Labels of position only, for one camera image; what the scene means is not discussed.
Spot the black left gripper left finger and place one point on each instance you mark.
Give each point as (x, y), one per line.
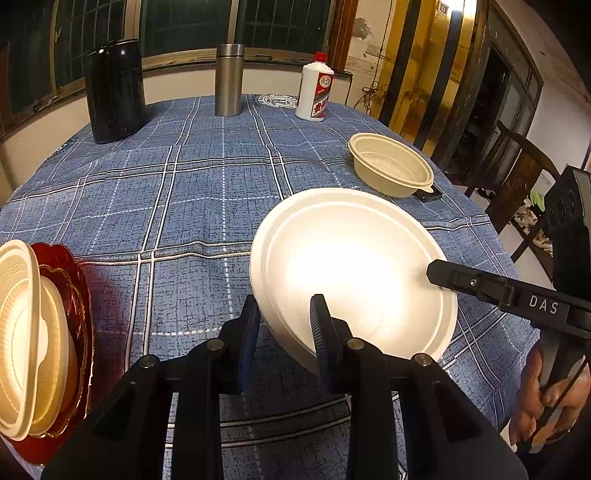
(219, 366)

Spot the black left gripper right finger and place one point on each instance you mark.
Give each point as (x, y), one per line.
(352, 366)

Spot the large white round plate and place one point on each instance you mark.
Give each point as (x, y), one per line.
(368, 258)

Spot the red glass scalloped plate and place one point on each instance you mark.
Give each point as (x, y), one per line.
(58, 264)

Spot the person's right hand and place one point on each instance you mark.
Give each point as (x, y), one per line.
(531, 400)

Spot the dark wooden chair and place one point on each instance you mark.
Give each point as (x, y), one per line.
(511, 194)

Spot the cream plastic bowl stacked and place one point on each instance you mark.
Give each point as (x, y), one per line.
(38, 358)

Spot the white liquor bottle red cap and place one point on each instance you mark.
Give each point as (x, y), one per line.
(316, 85)

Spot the stainless steel thermos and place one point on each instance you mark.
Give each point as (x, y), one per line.
(228, 79)

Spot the black cylindrical canister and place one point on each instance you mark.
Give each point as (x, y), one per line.
(114, 90)

